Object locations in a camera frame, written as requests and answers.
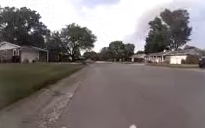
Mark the distant clump of trees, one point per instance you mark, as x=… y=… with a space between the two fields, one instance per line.
x=118 y=50

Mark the small distant house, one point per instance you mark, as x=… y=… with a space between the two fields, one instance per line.
x=138 y=57

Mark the broad spreading tree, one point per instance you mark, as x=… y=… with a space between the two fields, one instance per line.
x=75 y=38

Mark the grey asphalt road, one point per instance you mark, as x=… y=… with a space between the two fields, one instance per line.
x=136 y=96

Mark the pale concrete kerb strip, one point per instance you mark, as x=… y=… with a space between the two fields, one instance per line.
x=46 y=103

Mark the robot's own part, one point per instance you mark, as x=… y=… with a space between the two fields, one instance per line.
x=132 y=126

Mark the tall twin-crowned tree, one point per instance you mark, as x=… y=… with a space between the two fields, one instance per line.
x=168 y=31

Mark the grass verge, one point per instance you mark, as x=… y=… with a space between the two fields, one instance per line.
x=176 y=65

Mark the low house with white garage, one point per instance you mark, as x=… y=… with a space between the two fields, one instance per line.
x=176 y=57

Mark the pale house with carport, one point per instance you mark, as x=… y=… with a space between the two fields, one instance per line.
x=23 y=53

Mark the green grass lawn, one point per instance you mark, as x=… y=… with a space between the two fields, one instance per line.
x=23 y=80

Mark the cluster of large trees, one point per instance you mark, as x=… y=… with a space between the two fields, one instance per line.
x=20 y=26

